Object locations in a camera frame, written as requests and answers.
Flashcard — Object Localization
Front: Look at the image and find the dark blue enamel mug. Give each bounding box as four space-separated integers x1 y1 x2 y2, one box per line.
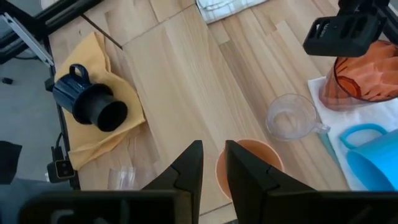
52 63 114 125

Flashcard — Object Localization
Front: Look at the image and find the tall black cup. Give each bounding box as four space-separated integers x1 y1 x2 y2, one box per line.
73 90 129 133

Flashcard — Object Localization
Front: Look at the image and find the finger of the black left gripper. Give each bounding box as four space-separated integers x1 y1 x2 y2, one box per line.
303 14 388 58

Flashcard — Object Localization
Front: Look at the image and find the grey metal bracket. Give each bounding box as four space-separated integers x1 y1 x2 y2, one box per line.
0 12 55 68

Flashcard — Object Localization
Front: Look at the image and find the orange faceted tumbler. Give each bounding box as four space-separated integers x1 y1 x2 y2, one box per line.
319 39 398 112

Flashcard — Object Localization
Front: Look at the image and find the white checked cloth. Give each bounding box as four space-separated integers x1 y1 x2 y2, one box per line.
195 0 268 24

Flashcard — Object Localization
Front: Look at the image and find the clear glass mug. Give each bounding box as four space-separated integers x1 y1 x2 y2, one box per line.
266 93 331 141

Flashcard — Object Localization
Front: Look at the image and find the peach matte plastic cup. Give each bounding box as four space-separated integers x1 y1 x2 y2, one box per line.
215 138 285 200

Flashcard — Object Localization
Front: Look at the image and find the clear plastic cup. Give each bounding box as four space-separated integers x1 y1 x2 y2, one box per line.
107 166 144 190

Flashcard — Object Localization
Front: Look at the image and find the yellow waffle cloth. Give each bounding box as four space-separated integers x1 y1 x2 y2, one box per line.
54 30 147 170

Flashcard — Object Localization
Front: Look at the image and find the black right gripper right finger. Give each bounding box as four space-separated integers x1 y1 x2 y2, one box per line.
225 139 315 224

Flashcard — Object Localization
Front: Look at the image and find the small black table camera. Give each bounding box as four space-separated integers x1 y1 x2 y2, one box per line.
46 158 76 184

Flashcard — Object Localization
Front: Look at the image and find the light blue plastic mug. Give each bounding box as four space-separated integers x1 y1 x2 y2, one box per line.
338 123 398 192

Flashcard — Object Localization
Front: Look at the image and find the teal cloth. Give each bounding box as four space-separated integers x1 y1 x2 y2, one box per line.
318 133 343 175

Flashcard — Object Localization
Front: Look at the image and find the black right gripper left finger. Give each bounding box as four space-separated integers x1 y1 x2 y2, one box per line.
141 139 205 224

